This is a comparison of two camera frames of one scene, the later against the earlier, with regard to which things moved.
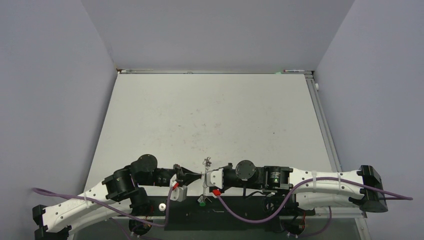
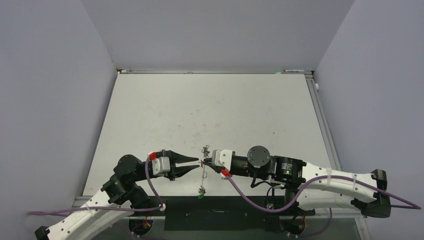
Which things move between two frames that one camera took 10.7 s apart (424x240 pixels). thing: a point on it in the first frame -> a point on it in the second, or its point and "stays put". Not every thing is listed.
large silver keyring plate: x=207 y=163 -> x=205 y=150
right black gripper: x=225 y=186 -> x=209 y=162
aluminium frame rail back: x=189 y=70 stays put
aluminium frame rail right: x=324 y=122 stays put
